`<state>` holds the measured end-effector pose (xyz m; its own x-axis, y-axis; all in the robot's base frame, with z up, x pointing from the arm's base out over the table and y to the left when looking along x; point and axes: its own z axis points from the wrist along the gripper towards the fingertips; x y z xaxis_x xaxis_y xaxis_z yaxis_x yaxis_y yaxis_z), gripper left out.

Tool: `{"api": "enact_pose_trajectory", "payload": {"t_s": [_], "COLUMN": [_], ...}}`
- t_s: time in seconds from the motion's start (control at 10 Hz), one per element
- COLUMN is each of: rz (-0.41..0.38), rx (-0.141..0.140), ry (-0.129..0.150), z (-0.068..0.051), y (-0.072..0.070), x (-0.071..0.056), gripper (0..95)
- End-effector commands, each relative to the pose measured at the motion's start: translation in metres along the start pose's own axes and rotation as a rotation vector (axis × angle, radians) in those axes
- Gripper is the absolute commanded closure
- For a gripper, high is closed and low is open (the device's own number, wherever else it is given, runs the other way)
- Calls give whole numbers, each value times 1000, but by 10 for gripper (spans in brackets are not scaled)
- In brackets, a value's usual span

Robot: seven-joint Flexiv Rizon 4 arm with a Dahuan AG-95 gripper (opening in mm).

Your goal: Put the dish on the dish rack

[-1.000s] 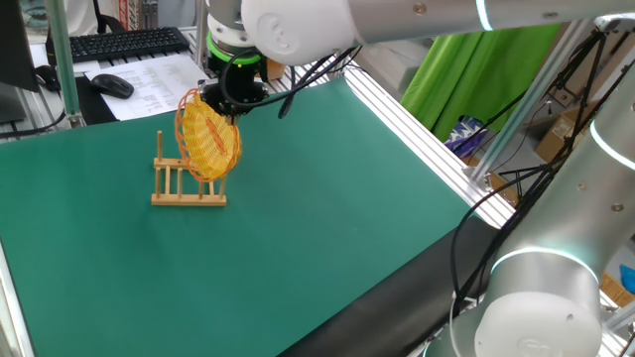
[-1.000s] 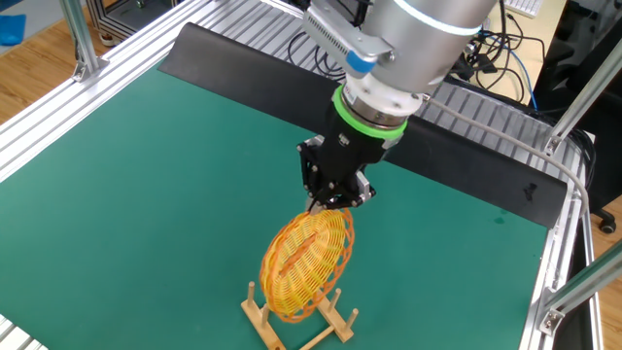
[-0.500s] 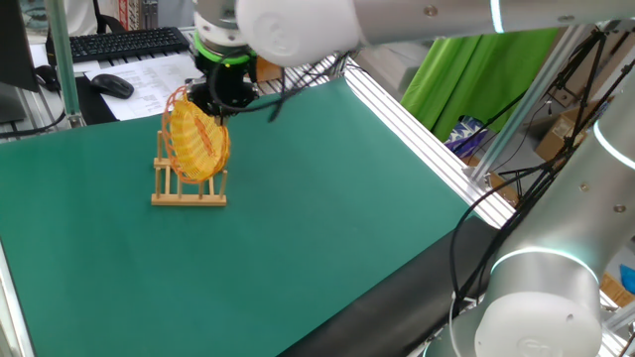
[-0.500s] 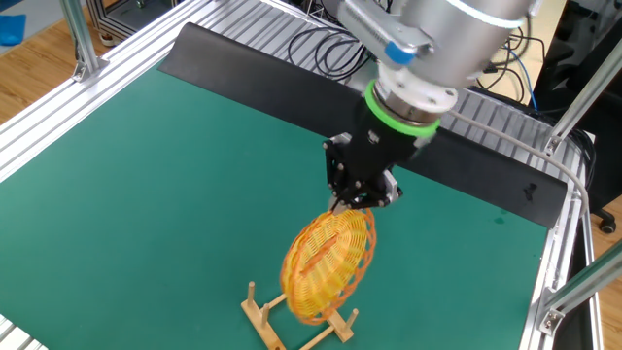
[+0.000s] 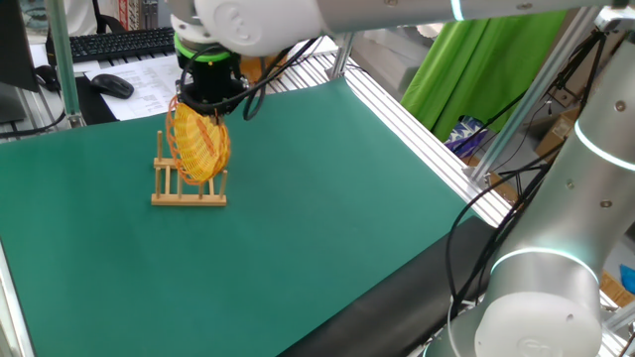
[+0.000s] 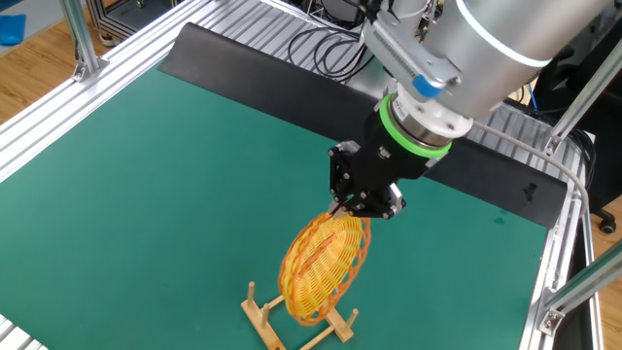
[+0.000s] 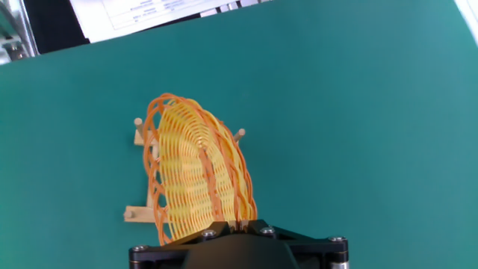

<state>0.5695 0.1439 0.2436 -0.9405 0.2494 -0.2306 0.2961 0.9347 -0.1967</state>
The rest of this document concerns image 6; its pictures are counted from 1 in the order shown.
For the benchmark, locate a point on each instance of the black white striped frame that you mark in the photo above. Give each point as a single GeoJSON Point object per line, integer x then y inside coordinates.
{"type": "Point", "coordinates": [104, 24]}

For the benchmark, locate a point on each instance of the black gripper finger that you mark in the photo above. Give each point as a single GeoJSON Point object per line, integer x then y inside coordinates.
{"type": "Point", "coordinates": [374, 206]}
{"type": "Point", "coordinates": [340, 170]}

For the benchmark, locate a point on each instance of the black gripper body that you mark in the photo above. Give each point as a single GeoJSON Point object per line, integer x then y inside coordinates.
{"type": "Point", "coordinates": [389, 165]}

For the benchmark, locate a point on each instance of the wooden dish rack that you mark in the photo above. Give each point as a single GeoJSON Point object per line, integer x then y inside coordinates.
{"type": "Point", "coordinates": [262, 323]}

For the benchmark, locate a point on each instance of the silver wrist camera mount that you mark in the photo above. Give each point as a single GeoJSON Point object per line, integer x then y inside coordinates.
{"type": "Point", "coordinates": [398, 53]}

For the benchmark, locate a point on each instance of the orange yellow woven basket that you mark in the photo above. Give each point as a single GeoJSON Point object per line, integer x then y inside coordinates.
{"type": "Point", "coordinates": [316, 267]}

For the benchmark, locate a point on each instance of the black office chair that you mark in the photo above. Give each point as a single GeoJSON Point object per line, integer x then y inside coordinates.
{"type": "Point", "coordinates": [602, 160]}

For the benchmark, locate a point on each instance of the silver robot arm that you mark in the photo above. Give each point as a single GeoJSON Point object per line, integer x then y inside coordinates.
{"type": "Point", "coordinates": [486, 48]}

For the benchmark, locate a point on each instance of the aluminium frame post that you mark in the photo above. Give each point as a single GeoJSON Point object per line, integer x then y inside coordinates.
{"type": "Point", "coordinates": [583, 287]}
{"type": "Point", "coordinates": [80, 39]}
{"type": "Point", "coordinates": [583, 97]}

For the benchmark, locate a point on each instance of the green table mat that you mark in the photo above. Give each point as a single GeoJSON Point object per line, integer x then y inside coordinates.
{"type": "Point", "coordinates": [146, 194]}

